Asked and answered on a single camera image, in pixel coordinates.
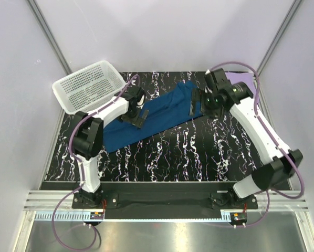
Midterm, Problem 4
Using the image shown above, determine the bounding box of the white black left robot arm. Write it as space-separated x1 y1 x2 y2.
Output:
69 86 149 208

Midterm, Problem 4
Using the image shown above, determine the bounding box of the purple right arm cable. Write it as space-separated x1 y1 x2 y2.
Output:
206 61 305 226

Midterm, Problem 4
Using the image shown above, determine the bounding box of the aluminium front rail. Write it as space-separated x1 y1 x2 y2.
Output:
24 190 308 212

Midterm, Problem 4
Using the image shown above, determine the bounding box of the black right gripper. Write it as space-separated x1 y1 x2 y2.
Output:
188 88 225 120

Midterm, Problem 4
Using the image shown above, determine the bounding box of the right aluminium frame post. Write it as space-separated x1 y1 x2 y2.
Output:
257 0 303 76

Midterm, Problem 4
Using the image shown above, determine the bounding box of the aluminium frame post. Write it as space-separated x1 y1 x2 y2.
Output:
257 0 303 76
26 0 72 75

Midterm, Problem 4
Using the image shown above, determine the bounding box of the left aluminium frame post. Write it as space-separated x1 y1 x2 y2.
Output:
26 0 72 75

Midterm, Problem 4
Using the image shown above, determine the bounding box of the folded purple t shirt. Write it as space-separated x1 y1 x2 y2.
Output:
225 72 256 93

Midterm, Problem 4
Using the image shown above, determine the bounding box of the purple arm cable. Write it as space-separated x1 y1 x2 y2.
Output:
51 73 141 250
206 61 305 226

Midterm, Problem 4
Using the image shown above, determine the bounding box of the white plastic mesh basket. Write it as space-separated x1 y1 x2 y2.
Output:
52 60 125 114

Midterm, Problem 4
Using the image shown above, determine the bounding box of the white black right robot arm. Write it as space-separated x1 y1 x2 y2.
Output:
189 68 303 208

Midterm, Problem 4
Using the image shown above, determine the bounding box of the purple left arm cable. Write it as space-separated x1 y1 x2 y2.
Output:
51 73 141 250

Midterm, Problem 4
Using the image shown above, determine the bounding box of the blue t shirt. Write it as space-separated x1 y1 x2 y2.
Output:
103 81 202 153

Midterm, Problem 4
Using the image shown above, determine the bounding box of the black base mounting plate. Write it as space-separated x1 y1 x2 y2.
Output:
75 182 252 216

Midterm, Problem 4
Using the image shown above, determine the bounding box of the white slotted cable duct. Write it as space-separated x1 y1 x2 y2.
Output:
35 211 231 223

